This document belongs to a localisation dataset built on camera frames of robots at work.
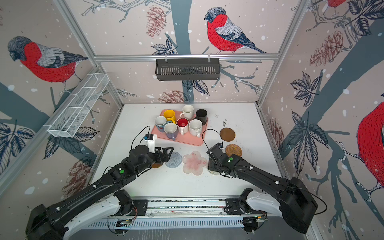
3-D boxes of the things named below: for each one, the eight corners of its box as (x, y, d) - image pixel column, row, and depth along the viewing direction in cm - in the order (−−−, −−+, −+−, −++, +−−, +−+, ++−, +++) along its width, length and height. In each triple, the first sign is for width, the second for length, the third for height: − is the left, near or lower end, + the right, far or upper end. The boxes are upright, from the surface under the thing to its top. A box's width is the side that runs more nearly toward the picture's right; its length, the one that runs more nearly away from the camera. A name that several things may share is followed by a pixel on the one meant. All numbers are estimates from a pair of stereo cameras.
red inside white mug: (176, 135, 102) (175, 130, 97) (177, 123, 109) (176, 117, 104) (188, 135, 102) (187, 130, 97) (188, 123, 109) (188, 117, 104)
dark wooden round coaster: (220, 141, 101) (221, 139, 99) (219, 129, 107) (219, 127, 106) (236, 141, 101) (236, 139, 99) (233, 129, 107) (234, 127, 106)
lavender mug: (164, 141, 100) (162, 135, 94) (166, 129, 106) (165, 122, 100) (176, 141, 100) (175, 135, 94) (178, 129, 106) (176, 122, 100)
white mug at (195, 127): (187, 138, 101) (186, 131, 95) (191, 125, 108) (190, 118, 102) (199, 140, 99) (199, 134, 93) (202, 127, 107) (203, 120, 100)
